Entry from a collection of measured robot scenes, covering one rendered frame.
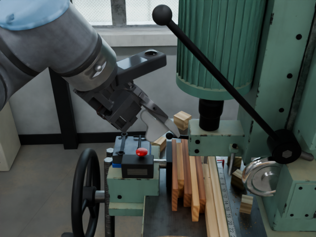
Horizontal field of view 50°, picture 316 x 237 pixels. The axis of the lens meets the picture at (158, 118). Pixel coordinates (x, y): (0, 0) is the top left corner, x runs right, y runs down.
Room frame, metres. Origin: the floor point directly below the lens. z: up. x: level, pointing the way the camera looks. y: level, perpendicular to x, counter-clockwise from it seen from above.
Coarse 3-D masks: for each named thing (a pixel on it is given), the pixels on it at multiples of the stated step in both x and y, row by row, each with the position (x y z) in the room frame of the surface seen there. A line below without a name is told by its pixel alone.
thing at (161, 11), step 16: (160, 16) 0.56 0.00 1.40; (176, 32) 0.57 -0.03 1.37; (192, 48) 0.57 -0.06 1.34; (208, 64) 0.57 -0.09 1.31; (224, 80) 0.57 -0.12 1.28; (240, 96) 0.57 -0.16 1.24; (256, 112) 0.57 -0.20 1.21; (272, 144) 0.56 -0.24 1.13; (288, 144) 0.54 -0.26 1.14; (288, 160) 0.54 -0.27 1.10
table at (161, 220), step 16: (160, 176) 0.71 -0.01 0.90; (160, 192) 0.65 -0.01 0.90; (112, 208) 0.62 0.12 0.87; (128, 208) 0.62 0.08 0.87; (144, 208) 0.59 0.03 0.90; (160, 208) 0.59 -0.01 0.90; (144, 224) 0.54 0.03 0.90; (160, 224) 0.54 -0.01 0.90; (176, 224) 0.54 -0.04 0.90; (192, 224) 0.54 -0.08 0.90
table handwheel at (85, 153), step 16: (80, 160) 0.71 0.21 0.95; (96, 160) 0.83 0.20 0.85; (80, 176) 0.66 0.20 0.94; (96, 176) 0.83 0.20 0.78; (80, 192) 0.63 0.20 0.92; (96, 192) 0.72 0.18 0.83; (80, 208) 0.60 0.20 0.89; (96, 208) 0.77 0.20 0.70; (80, 224) 0.59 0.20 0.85; (96, 224) 0.72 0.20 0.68
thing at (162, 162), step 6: (168, 144) 0.73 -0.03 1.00; (168, 150) 0.71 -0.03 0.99; (168, 156) 0.68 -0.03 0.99; (156, 162) 0.70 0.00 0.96; (162, 162) 0.70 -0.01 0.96; (168, 162) 0.66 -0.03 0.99; (168, 168) 0.66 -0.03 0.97; (168, 174) 0.66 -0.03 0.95; (168, 180) 0.66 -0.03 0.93; (168, 186) 0.66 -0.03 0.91
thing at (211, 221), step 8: (208, 168) 0.70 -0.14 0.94; (208, 176) 0.67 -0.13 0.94; (208, 184) 0.64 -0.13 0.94; (208, 192) 0.61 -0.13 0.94; (208, 200) 0.58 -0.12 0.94; (208, 208) 0.56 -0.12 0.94; (208, 216) 0.53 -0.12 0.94; (208, 224) 0.51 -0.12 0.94; (216, 224) 0.51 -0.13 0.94; (208, 232) 0.50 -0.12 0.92; (216, 232) 0.49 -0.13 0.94
